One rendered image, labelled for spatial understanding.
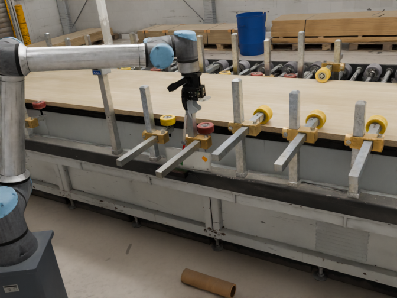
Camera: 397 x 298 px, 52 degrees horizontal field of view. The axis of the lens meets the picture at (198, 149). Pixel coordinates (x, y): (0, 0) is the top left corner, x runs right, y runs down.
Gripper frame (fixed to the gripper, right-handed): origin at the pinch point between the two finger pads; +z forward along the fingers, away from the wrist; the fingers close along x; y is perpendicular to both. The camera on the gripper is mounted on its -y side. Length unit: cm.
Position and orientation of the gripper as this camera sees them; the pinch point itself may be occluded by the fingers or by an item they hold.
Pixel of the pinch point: (189, 115)
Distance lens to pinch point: 181.5
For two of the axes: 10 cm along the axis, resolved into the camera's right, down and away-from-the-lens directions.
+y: 8.7, 1.3, -4.8
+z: 0.9, 9.0, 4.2
